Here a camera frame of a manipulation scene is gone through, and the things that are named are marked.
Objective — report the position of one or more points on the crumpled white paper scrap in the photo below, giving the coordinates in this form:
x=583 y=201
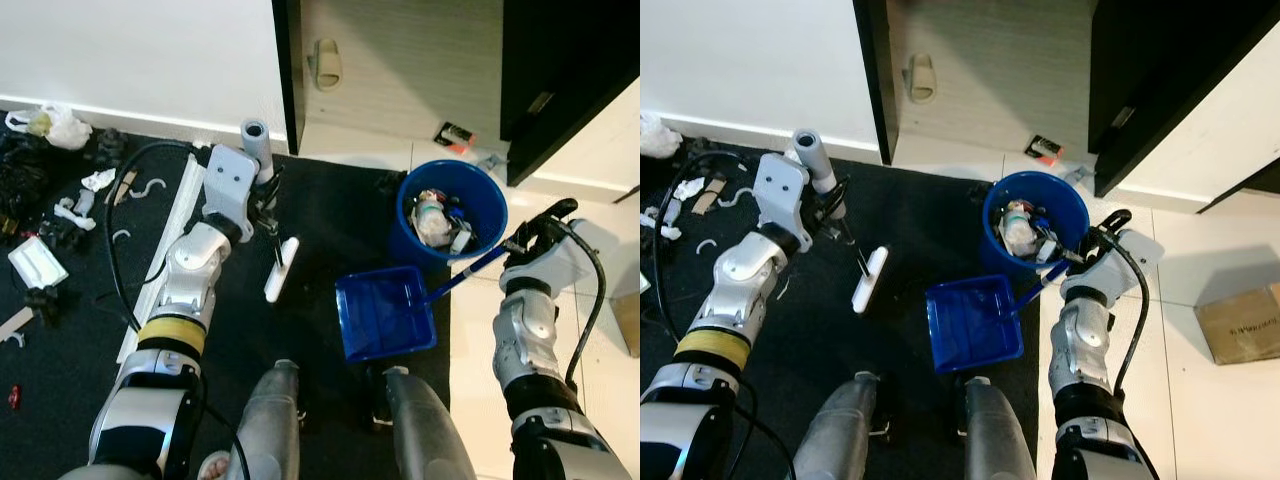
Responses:
x=688 y=189
x=98 y=181

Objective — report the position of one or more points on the white curved plastic hook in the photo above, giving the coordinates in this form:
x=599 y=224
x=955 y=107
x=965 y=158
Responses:
x=738 y=195
x=150 y=186

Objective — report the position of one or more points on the pale wooden stick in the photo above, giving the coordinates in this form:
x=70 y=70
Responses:
x=16 y=324

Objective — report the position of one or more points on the grey left robot leg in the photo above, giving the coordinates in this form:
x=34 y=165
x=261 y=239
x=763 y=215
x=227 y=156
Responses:
x=268 y=420
x=840 y=430

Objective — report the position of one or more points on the blue plastic bucket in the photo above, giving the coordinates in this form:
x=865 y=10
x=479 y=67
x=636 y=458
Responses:
x=1070 y=210
x=490 y=200

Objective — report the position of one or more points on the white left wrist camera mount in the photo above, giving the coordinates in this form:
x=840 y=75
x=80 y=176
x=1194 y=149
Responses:
x=228 y=185
x=780 y=195

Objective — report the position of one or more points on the blue plastic dustpan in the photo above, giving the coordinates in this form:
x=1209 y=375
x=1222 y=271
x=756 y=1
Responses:
x=385 y=315
x=972 y=325

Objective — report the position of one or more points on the brown cardboard box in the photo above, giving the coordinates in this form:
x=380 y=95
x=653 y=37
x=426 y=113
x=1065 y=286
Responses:
x=628 y=325
x=1240 y=325

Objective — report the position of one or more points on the black and red packet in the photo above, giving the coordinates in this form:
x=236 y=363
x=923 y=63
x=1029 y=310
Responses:
x=1045 y=150
x=456 y=138

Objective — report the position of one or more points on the grey robot leg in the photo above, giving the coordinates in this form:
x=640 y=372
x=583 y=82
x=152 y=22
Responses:
x=268 y=420
x=425 y=425
x=840 y=430
x=998 y=430

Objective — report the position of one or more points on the small metal door stop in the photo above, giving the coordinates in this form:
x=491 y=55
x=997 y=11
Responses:
x=1078 y=175
x=492 y=162

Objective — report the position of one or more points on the brown cardboard scrap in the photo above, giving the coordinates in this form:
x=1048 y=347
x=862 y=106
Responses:
x=710 y=194
x=123 y=188

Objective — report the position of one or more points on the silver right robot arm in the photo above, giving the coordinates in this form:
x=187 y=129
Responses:
x=1080 y=345
x=520 y=340

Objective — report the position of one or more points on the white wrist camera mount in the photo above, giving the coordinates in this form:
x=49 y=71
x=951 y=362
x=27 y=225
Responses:
x=1095 y=278
x=560 y=270
x=780 y=195
x=228 y=185

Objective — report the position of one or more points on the black cabinet door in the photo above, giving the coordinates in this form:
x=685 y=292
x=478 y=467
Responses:
x=570 y=60
x=1170 y=60

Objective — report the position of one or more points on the small red object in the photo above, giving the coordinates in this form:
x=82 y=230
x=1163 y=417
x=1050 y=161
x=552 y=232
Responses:
x=14 y=396

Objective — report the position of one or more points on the beige rubber slipper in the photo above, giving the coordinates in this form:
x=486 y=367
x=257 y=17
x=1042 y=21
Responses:
x=921 y=78
x=326 y=65

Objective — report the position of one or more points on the white plastic fitting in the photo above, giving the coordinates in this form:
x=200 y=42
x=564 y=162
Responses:
x=662 y=222
x=75 y=212

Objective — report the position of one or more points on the small white plastic arc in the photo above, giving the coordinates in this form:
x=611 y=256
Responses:
x=706 y=244
x=121 y=235

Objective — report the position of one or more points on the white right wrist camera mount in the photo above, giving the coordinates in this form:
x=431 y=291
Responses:
x=1095 y=278
x=560 y=270

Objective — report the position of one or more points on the white plastic bag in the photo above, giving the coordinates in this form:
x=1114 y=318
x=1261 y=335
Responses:
x=62 y=128
x=658 y=138

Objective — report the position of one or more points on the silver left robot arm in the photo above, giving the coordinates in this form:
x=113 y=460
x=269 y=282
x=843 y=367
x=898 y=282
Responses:
x=190 y=270
x=740 y=280

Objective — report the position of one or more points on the black door frame post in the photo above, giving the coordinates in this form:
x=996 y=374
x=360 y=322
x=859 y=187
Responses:
x=876 y=75
x=289 y=70

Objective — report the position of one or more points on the crumpled white rubbish wad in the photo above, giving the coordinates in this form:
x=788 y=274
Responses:
x=1022 y=232
x=438 y=225

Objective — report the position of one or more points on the flat white plastic box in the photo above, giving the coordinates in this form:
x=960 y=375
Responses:
x=38 y=263

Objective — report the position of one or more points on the grey right robot leg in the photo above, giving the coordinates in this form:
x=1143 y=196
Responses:
x=998 y=430
x=425 y=425

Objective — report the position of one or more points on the small black gadget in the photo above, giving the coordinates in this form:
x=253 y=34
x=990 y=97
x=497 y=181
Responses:
x=106 y=146

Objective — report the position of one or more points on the long white plastic strip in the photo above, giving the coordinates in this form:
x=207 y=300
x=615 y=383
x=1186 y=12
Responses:
x=178 y=215

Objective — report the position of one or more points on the black plastic clamp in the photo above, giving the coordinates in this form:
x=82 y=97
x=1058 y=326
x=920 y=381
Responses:
x=42 y=304

